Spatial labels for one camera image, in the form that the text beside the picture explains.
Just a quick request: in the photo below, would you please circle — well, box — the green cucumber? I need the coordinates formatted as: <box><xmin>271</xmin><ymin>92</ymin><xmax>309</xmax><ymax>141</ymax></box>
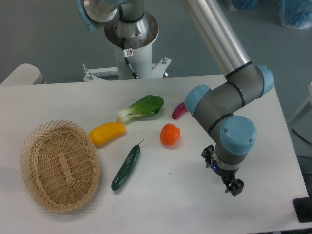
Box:
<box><xmin>111</xmin><ymin>140</ymin><xmax>144</xmax><ymax>191</ymax></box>

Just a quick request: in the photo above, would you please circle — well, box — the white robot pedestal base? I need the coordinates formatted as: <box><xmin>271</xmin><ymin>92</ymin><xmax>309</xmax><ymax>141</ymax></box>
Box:
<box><xmin>83</xmin><ymin>12</ymin><xmax>171</xmax><ymax>82</ymax></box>

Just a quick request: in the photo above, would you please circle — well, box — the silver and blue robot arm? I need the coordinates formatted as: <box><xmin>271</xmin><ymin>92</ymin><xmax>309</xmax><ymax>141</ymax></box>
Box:
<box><xmin>76</xmin><ymin>0</ymin><xmax>274</xmax><ymax>196</ymax></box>

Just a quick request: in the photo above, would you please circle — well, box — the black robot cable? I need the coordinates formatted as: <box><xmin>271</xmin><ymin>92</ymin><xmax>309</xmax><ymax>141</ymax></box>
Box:
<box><xmin>121</xmin><ymin>37</ymin><xmax>139</xmax><ymax>80</ymax></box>

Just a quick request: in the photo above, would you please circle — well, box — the purple eggplant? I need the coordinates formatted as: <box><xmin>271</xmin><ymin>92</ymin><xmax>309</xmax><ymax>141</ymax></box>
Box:
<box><xmin>172</xmin><ymin>102</ymin><xmax>188</xmax><ymax>120</ymax></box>

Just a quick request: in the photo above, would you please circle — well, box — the black device at table edge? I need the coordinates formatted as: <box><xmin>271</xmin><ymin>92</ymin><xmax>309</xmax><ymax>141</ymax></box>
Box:
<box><xmin>293</xmin><ymin>197</ymin><xmax>312</xmax><ymax>223</ymax></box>

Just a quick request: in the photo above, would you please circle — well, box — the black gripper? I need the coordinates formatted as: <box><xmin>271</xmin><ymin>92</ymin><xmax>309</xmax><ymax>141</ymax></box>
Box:
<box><xmin>201</xmin><ymin>145</ymin><xmax>245</xmax><ymax>196</ymax></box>

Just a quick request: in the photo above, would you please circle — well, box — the blue plastic bag left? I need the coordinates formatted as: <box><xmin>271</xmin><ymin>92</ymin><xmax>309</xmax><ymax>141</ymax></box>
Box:
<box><xmin>228</xmin><ymin>0</ymin><xmax>260</xmax><ymax>11</ymax></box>

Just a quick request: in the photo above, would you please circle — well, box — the woven wicker basket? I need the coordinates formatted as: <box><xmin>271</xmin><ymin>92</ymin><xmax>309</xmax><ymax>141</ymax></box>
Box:
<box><xmin>20</xmin><ymin>120</ymin><xmax>101</xmax><ymax>212</ymax></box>

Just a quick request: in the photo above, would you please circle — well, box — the green bok choy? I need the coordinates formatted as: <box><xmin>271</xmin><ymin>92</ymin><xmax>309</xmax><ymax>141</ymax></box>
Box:
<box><xmin>117</xmin><ymin>95</ymin><xmax>164</xmax><ymax>123</ymax></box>

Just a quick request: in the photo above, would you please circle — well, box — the yellow bell pepper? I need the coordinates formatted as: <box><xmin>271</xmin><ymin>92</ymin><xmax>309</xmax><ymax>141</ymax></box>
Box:
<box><xmin>89</xmin><ymin>122</ymin><xmax>126</xmax><ymax>146</ymax></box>

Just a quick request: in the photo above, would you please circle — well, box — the blue plastic bag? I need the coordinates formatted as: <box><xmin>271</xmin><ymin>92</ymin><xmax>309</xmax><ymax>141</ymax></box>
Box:
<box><xmin>279</xmin><ymin>0</ymin><xmax>312</xmax><ymax>30</ymax></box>
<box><xmin>228</xmin><ymin>0</ymin><xmax>260</xmax><ymax>11</ymax></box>

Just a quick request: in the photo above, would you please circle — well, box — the white chair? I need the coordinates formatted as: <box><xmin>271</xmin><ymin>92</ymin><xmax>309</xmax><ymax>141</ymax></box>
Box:
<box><xmin>0</xmin><ymin>63</ymin><xmax>47</xmax><ymax>86</ymax></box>

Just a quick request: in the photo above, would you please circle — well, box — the orange bell pepper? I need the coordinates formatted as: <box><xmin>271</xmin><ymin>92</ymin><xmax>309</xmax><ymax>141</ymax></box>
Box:
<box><xmin>160</xmin><ymin>123</ymin><xmax>181</xmax><ymax>146</ymax></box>

